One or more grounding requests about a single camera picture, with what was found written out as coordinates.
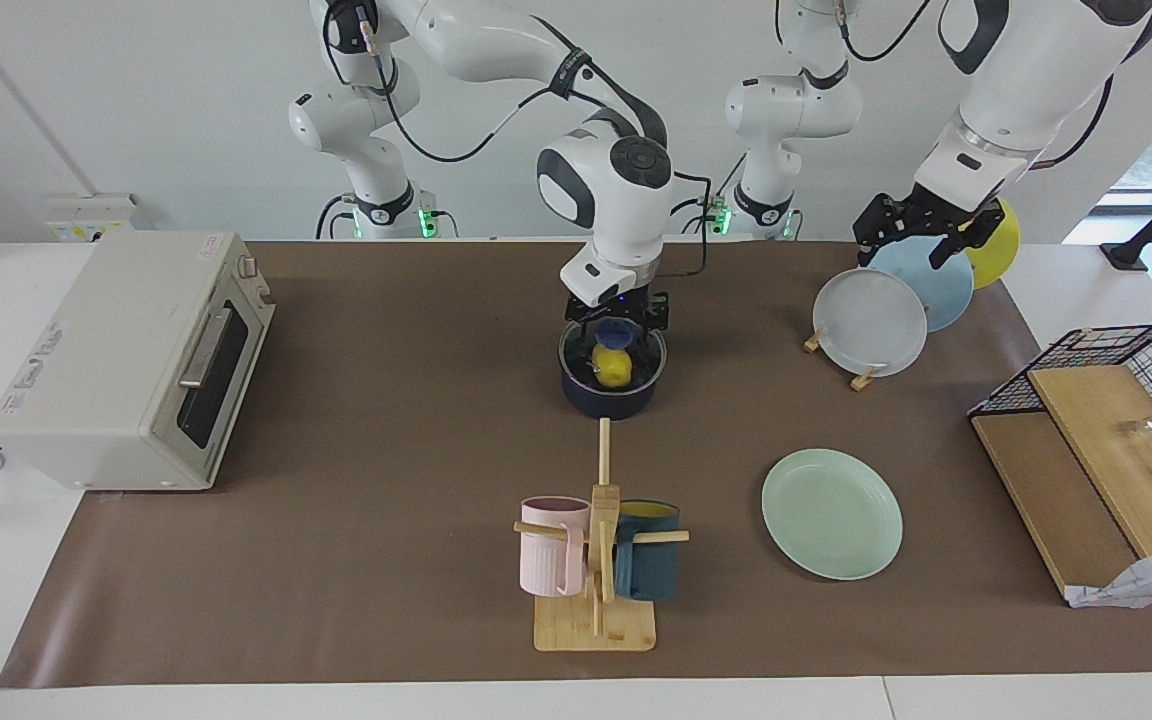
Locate glass lid blue knob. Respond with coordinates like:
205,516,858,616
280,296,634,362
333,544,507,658
558,318,669,393

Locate yellow potato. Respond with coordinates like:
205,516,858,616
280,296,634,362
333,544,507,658
591,343,634,389

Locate light blue plate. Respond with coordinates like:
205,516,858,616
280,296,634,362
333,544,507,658
868,235,975,333

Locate yellow plate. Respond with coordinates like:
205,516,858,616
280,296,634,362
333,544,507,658
961,197,1021,291

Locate grey plate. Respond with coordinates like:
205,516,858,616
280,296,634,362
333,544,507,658
813,268,929,379

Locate wooden plate rack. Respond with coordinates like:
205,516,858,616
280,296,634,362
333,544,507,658
803,330,887,392

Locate green plate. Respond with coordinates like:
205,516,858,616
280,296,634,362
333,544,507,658
761,448,905,581

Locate pink mug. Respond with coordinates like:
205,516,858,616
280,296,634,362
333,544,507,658
520,496,592,598

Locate dark blue mug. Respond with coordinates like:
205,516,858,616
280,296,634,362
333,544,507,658
613,500,682,602

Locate wooden shelf boards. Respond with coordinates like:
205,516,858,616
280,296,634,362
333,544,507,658
971,365,1152,601

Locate brown table mat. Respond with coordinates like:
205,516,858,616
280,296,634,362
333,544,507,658
0,240,1152,689

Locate wooden mug tree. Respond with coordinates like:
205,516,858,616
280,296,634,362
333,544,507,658
513,418,690,653

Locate beige toaster oven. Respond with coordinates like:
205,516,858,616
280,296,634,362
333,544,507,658
0,232,277,492

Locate black pot purple handle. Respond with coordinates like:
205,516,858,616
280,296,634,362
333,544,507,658
558,320,669,421

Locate black wire basket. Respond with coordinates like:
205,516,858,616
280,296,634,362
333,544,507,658
968,323,1152,456

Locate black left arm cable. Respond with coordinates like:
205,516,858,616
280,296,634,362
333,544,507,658
776,0,1117,171

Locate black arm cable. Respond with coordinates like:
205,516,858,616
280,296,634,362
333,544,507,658
321,0,713,278
776,0,1117,171

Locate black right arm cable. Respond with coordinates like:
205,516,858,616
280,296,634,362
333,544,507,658
321,0,713,278

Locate white wall socket box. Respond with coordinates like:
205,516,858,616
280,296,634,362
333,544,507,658
44,193,137,243

